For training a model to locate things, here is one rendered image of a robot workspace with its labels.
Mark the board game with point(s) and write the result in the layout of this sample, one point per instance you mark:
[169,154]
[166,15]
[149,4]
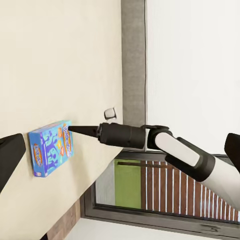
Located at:
[51,146]

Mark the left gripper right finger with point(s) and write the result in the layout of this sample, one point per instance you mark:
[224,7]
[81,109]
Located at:
[232,149]

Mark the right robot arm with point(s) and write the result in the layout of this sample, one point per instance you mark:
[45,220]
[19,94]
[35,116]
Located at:
[218,176]

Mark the bed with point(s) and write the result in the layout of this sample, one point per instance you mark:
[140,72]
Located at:
[67,60]

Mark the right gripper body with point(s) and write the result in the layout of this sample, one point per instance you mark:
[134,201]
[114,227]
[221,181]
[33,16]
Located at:
[117,135]

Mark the door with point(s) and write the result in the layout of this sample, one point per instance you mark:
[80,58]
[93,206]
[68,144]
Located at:
[142,189]

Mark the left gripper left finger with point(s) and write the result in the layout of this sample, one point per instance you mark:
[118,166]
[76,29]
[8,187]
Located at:
[12,150]

